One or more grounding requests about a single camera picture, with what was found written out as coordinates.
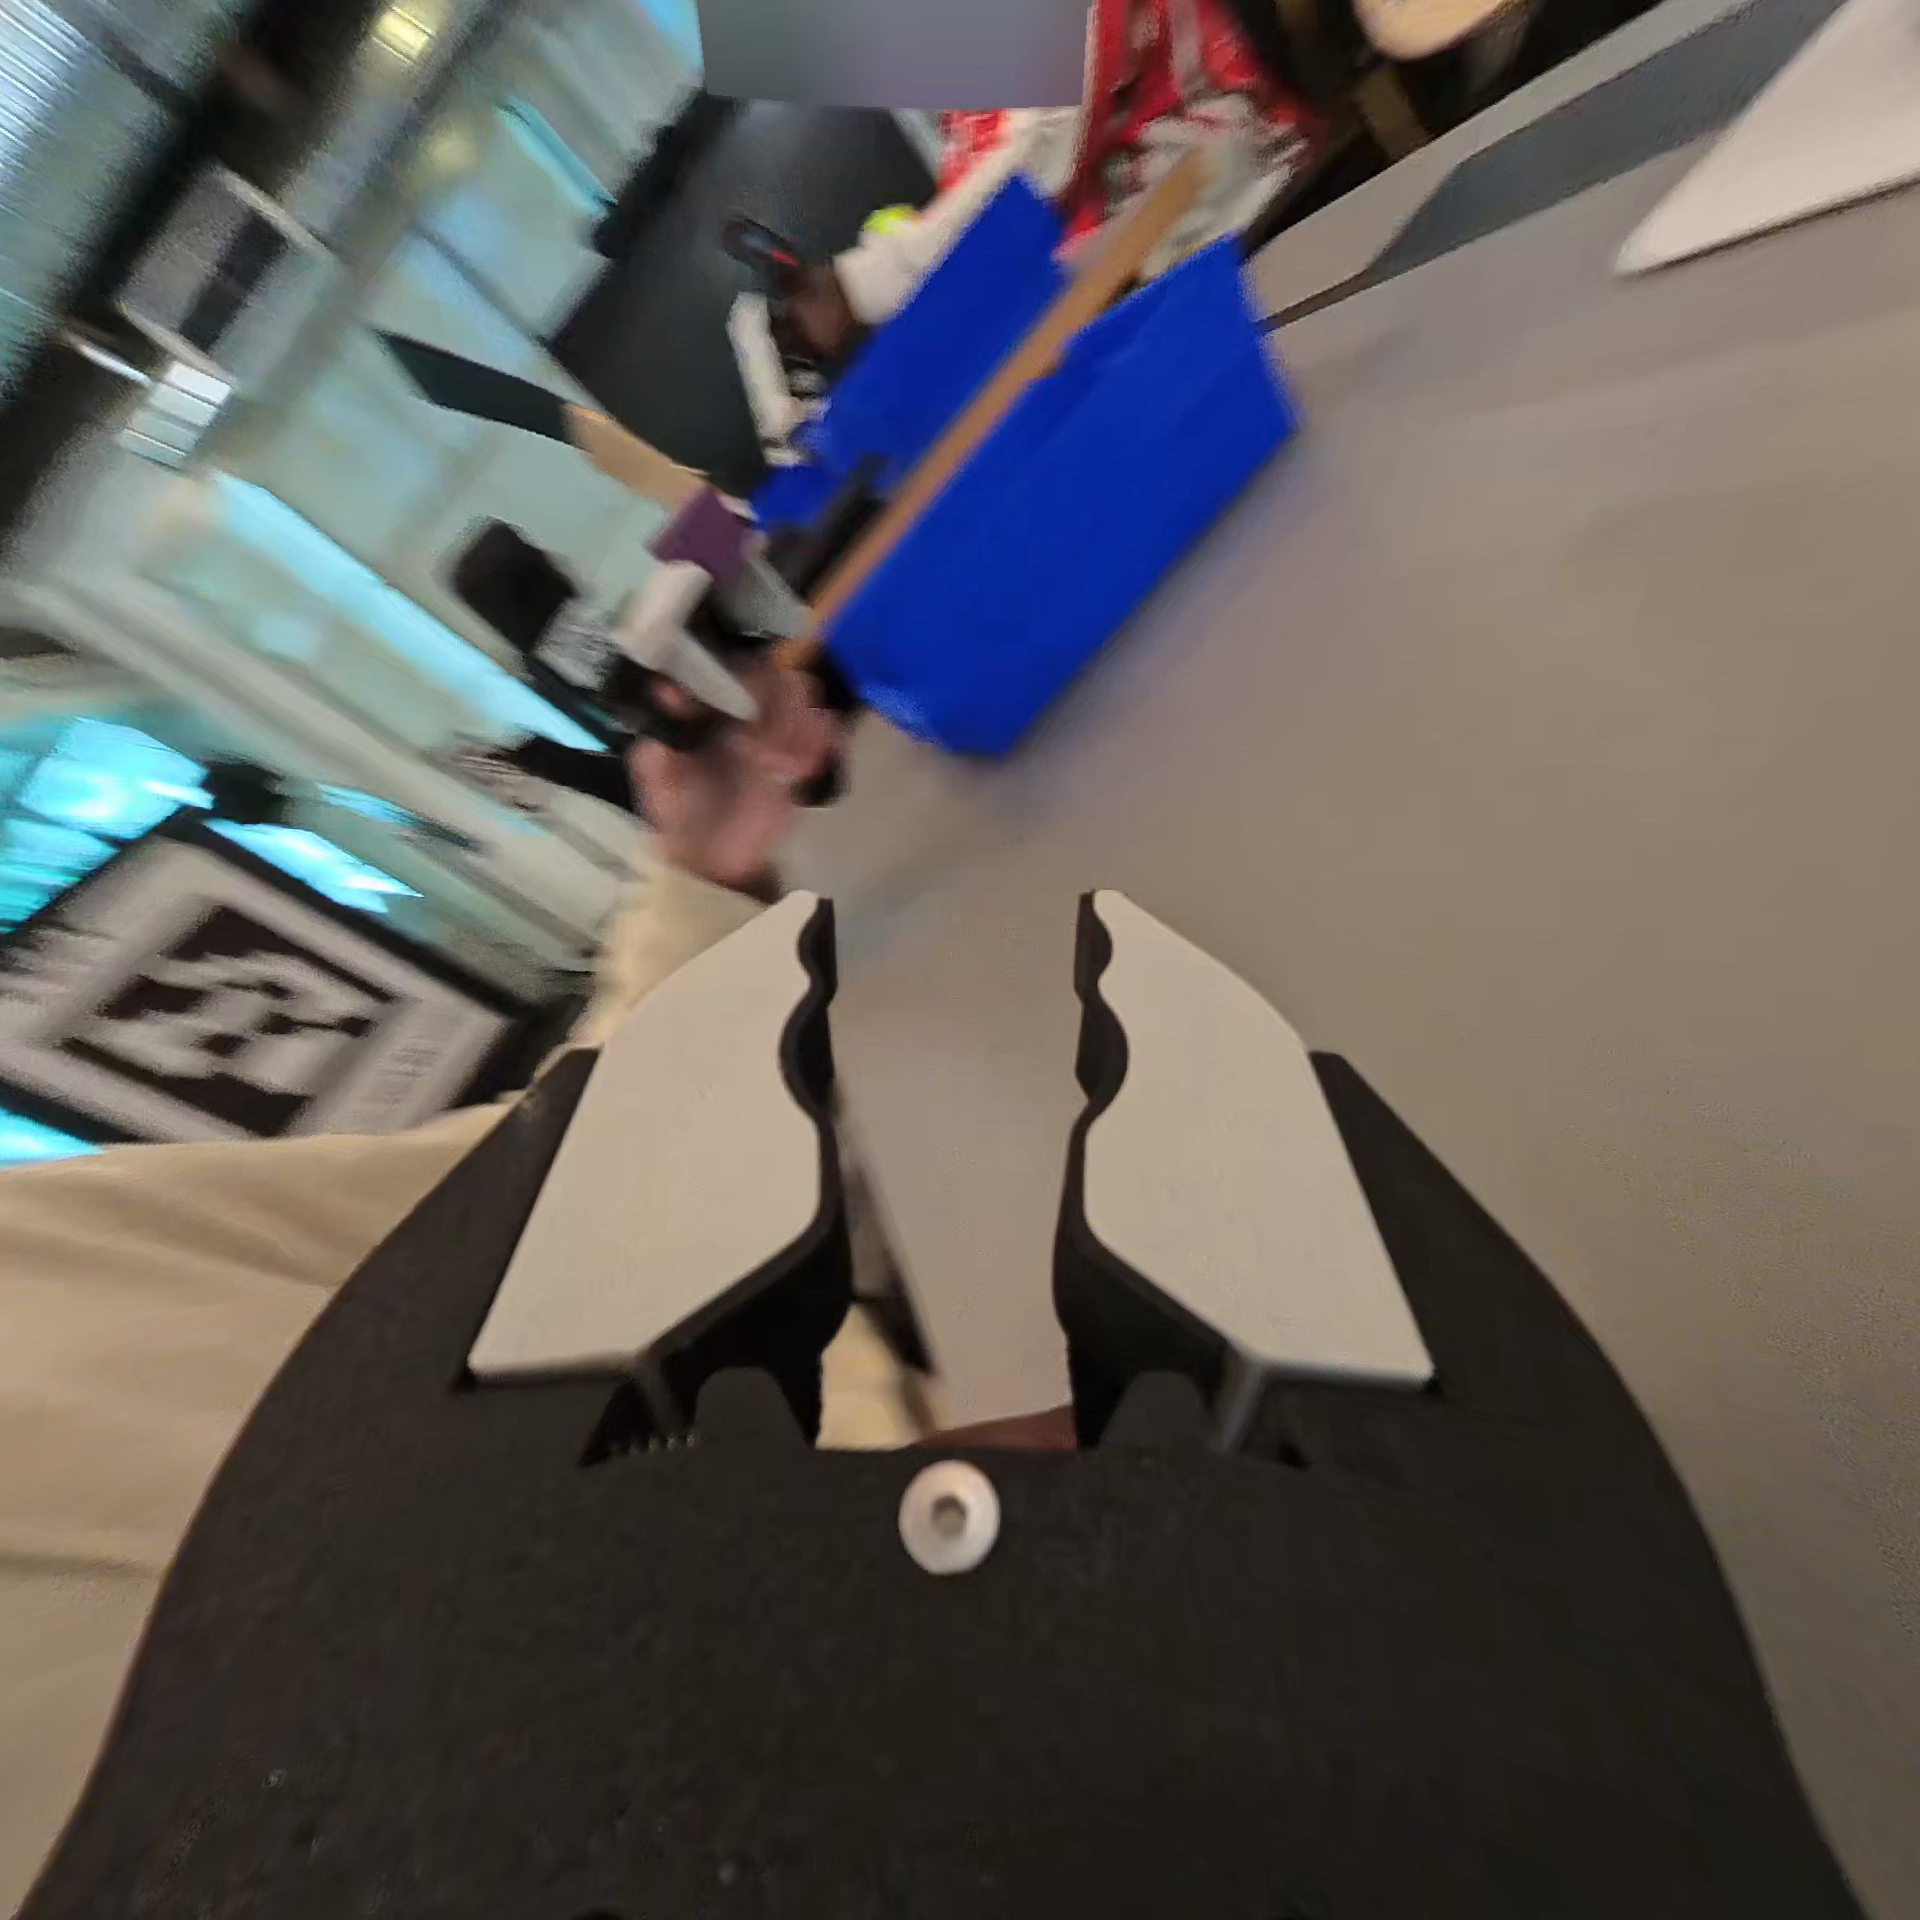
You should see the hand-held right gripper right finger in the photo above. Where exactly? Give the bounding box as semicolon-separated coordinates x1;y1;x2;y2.
1054;888;1437;1451

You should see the person's left hand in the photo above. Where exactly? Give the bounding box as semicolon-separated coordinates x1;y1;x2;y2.
633;677;850;893

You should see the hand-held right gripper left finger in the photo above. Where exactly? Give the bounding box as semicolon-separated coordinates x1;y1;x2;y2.
467;888;854;1451

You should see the purple wooden cube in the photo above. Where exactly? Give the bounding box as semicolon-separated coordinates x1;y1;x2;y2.
652;496;755;583

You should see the tan angled board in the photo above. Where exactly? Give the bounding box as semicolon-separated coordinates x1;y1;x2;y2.
375;330;709;521

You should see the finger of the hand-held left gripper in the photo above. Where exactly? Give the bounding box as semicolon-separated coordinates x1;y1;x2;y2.
624;561;713;667
660;636;767;724

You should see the blue plastic bin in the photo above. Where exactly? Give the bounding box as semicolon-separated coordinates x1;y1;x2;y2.
817;239;1301;752
748;180;1073;526

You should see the black white marker sign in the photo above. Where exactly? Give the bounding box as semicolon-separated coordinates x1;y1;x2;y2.
0;820;521;1147

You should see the long wooden table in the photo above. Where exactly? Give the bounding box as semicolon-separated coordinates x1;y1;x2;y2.
781;149;1209;667

